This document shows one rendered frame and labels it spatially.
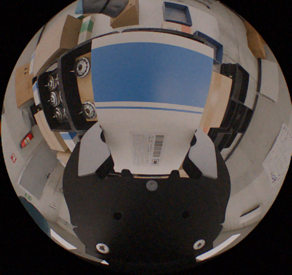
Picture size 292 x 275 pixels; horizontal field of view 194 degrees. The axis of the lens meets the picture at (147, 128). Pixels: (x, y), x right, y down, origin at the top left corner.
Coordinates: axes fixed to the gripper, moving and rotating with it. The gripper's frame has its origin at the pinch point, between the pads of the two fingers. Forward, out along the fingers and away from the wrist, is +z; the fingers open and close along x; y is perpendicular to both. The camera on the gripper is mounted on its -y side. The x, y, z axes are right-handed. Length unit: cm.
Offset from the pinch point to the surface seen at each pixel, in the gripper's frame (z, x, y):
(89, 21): 36, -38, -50
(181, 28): 34, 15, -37
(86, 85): 28.4, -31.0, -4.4
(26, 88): 71, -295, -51
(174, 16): 41, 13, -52
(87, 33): 37, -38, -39
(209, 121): 25.3, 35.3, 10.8
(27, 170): -36, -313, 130
